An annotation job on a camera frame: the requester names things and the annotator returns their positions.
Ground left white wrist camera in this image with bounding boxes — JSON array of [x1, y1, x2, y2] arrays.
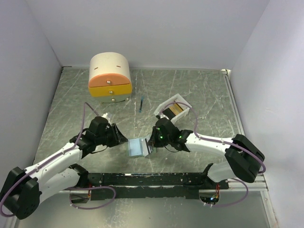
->
[[101, 113, 112, 123]]

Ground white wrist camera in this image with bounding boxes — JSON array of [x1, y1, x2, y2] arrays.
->
[[156, 114, 169, 122], [101, 113, 112, 123]]

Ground white plastic tray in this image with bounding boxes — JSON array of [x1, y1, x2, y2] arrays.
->
[[153, 94, 192, 124]]

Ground black base bar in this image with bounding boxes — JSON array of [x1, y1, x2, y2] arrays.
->
[[74, 172, 228, 200]]

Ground mint green card holder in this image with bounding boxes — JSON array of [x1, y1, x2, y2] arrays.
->
[[128, 137, 149, 157]]

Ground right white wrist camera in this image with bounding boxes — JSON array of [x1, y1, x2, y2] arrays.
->
[[156, 114, 169, 122]]

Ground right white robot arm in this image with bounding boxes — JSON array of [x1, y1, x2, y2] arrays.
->
[[147, 118, 266, 189]]

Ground beige mini drawer cabinet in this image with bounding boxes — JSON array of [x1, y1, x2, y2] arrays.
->
[[88, 52, 133, 103]]

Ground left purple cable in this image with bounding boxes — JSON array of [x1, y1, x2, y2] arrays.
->
[[0, 102, 105, 217]]

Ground black credit card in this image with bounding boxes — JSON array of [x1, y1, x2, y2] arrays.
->
[[162, 106, 179, 120]]

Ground blue pen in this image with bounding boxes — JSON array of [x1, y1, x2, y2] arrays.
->
[[139, 96, 144, 113]]

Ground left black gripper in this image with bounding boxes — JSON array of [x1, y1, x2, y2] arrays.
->
[[95, 123, 128, 147]]

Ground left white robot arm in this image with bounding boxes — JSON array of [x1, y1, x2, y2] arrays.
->
[[0, 116, 128, 219]]

